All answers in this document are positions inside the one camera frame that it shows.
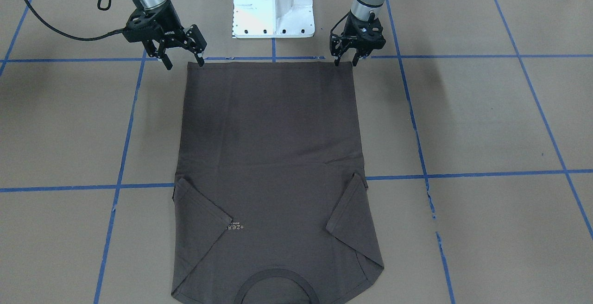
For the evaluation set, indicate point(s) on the white pedestal column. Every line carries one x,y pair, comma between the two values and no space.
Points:
273,19

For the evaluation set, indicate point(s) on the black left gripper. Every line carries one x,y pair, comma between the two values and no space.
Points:
342,44

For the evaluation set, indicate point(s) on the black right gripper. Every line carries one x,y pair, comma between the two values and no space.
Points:
170,23

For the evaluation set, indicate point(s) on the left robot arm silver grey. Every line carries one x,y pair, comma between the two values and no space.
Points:
362,8

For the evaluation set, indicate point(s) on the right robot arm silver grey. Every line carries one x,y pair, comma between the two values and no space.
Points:
156,25

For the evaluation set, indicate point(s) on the brown t-shirt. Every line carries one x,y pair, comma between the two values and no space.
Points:
270,194

